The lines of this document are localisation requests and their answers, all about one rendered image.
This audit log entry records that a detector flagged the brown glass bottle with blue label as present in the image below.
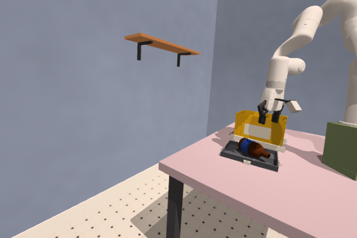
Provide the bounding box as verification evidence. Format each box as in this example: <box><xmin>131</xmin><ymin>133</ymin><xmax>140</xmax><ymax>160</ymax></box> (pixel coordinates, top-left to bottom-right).
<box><xmin>238</xmin><ymin>138</ymin><xmax>271</xmax><ymax>159</ymax></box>

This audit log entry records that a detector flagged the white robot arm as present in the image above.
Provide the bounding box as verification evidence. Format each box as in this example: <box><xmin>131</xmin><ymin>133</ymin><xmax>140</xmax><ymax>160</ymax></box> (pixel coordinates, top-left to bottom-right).
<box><xmin>266</xmin><ymin>0</ymin><xmax>357</xmax><ymax>127</ymax></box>

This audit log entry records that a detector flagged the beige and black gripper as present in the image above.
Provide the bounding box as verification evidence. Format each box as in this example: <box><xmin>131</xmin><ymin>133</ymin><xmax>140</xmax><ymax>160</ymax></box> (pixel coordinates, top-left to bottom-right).
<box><xmin>258</xmin><ymin>87</ymin><xmax>284</xmax><ymax>125</ymax></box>

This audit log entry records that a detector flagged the orange divided crate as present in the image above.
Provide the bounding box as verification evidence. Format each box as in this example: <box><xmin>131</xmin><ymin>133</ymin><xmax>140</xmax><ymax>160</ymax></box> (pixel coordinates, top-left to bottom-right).
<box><xmin>234</xmin><ymin>110</ymin><xmax>287</xmax><ymax>146</ymax></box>

